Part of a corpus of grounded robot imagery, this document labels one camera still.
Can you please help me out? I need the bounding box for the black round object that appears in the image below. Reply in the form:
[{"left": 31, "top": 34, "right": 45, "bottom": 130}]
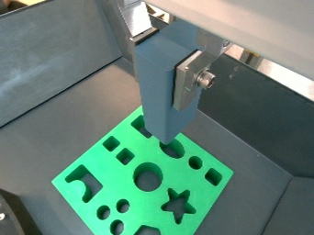
[{"left": 0, "top": 189, "right": 43, "bottom": 235}]

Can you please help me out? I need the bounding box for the green shape sorting board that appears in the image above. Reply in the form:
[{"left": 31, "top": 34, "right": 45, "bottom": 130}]
[{"left": 52, "top": 109, "right": 232, "bottom": 235}]

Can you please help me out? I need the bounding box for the grey rectangular block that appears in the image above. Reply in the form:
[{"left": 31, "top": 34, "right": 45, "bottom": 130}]
[{"left": 135, "top": 20, "right": 202, "bottom": 144}]

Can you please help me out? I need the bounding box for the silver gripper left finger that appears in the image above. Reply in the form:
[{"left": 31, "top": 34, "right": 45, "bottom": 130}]
[{"left": 118, "top": 0, "right": 158, "bottom": 46}]

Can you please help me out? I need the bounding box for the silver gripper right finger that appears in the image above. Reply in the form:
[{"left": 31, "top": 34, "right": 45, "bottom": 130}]
[{"left": 172, "top": 29, "right": 231, "bottom": 111}]

